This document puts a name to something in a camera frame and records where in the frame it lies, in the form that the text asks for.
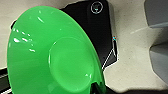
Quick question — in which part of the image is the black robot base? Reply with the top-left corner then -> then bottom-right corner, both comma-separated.
59,0 -> 120,72

